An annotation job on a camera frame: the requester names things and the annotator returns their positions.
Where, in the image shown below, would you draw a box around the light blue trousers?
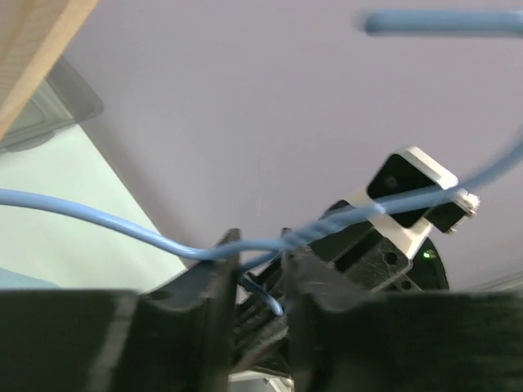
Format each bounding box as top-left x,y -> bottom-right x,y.
0,268 -> 60,290

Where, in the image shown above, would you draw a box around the clear plastic bin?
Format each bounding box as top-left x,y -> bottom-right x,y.
1,57 -> 103,152

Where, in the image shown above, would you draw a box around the light blue wire hanger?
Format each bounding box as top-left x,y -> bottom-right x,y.
0,10 -> 523,318

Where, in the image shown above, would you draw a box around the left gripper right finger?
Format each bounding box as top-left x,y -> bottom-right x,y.
282,247 -> 522,391

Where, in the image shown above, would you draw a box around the wooden clothes rack frame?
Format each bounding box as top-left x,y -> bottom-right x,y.
1,0 -> 97,135

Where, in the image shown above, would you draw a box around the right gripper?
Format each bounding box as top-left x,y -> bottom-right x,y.
233,221 -> 412,372

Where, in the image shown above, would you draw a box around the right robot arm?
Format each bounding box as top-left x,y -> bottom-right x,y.
233,221 -> 449,376

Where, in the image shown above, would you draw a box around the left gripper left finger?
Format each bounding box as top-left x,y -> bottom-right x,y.
0,228 -> 242,392

